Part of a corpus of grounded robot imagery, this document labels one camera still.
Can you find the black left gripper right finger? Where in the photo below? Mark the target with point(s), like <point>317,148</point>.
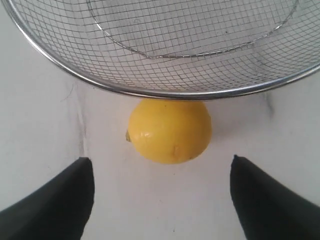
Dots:
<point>266,209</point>

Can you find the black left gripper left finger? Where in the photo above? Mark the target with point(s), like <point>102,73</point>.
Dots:
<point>59,210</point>

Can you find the yellow lemon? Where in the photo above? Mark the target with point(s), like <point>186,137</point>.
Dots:
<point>169,131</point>

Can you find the oval steel mesh basket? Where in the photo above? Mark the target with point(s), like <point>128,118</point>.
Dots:
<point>175,49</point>

